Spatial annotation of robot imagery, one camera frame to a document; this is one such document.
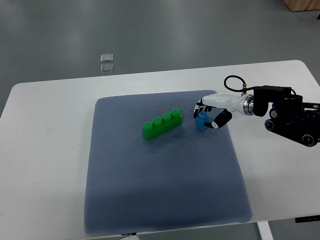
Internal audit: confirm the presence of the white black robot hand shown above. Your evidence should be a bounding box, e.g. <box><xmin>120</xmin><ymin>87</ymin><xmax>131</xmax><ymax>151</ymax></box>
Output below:
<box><xmin>193</xmin><ymin>93</ymin><xmax>254</xmax><ymax>129</ymax></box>

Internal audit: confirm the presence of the small blue block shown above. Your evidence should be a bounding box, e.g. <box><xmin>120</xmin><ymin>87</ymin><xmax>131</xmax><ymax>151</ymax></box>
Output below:
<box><xmin>195</xmin><ymin>111</ymin><xmax>210</xmax><ymax>131</ymax></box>

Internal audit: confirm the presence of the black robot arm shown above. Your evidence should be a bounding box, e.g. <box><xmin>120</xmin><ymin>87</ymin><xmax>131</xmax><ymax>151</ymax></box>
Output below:
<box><xmin>253</xmin><ymin>85</ymin><xmax>320</xmax><ymax>147</ymax></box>

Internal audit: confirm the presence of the long green block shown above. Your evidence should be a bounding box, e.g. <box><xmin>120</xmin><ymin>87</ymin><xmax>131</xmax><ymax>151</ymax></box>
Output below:
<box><xmin>142</xmin><ymin>109</ymin><xmax>183</xmax><ymax>141</ymax></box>

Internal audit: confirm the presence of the blue-grey textured mat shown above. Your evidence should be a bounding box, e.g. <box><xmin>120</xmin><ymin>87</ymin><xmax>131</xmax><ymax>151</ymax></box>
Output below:
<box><xmin>84</xmin><ymin>90</ymin><xmax>252</xmax><ymax>235</ymax></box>

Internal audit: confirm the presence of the wooden furniture corner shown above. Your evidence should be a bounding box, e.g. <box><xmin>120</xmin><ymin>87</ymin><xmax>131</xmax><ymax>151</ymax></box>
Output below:
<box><xmin>283</xmin><ymin>0</ymin><xmax>320</xmax><ymax>12</ymax></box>

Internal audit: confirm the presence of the white table leg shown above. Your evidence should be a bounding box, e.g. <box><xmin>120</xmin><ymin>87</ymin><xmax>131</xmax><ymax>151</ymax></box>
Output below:
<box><xmin>257</xmin><ymin>221</ymin><xmax>274</xmax><ymax>240</ymax></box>

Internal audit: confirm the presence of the black table control panel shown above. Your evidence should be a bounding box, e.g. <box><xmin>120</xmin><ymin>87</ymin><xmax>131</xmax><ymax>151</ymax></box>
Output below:
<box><xmin>295</xmin><ymin>215</ymin><xmax>320</xmax><ymax>224</ymax></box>

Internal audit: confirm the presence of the upper metal floor plate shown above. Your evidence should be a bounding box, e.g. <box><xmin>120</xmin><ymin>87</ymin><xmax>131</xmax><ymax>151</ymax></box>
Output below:
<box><xmin>100</xmin><ymin>53</ymin><xmax>114</xmax><ymax>63</ymax></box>

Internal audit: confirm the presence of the black cable loop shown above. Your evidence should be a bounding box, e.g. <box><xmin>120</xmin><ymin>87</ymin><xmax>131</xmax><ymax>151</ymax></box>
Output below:
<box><xmin>223</xmin><ymin>75</ymin><xmax>248</xmax><ymax>96</ymax></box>

